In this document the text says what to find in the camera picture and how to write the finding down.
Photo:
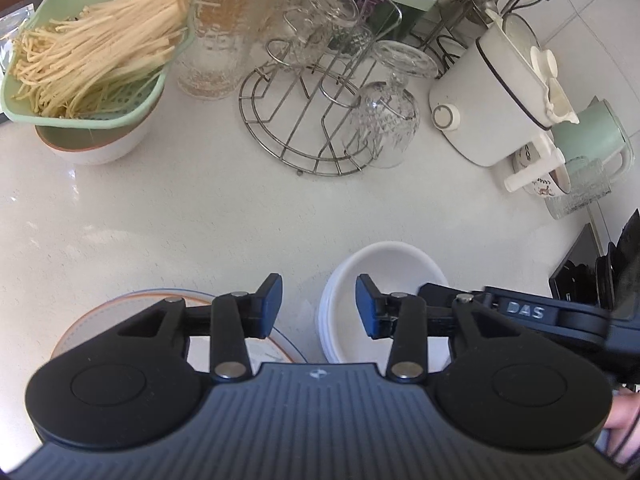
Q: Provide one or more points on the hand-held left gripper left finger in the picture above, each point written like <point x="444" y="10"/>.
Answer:
<point x="270" y="305"/>

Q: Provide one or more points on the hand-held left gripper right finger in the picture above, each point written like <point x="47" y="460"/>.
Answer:
<point x="365" y="305"/>

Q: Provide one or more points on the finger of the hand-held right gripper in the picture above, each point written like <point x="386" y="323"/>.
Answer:
<point x="436" y="292"/>

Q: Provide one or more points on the translucent white plastic bowl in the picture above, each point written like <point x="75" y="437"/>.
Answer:
<point x="324" y="320"/>
<point x="390" y="270"/>

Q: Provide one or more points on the person's right hand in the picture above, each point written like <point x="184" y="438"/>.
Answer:
<point x="622" y="410"/>

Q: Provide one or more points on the black flat board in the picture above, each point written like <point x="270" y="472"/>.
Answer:
<point x="575" y="270"/>

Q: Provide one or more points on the textured clear glass cup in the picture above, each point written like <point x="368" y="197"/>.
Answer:
<point x="580" y="190"/>

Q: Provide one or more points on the pale green pitcher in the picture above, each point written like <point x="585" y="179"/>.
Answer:
<point x="595" y="135"/>

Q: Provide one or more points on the cut glass goblet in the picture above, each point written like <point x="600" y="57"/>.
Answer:
<point x="330" y="7"/>
<point x="387" y="115"/>

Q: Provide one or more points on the white kettle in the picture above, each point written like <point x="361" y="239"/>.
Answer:
<point x="490" y="105"/>

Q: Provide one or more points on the cream plastic spoon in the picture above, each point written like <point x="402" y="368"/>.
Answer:
<point x="555" y="90"/>

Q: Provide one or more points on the white bowl with brown rim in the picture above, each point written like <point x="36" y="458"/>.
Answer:
<point x="100" y="147"/>

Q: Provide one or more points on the green plastic colander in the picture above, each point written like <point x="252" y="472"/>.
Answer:
<point x="140" y="105"/>

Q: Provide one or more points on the glass jar with red lid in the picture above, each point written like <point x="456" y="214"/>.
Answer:
<point x="225" y="25"/>

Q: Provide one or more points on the bundle of pale noodles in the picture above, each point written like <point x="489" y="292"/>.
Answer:
<point x="100" y="45"/>

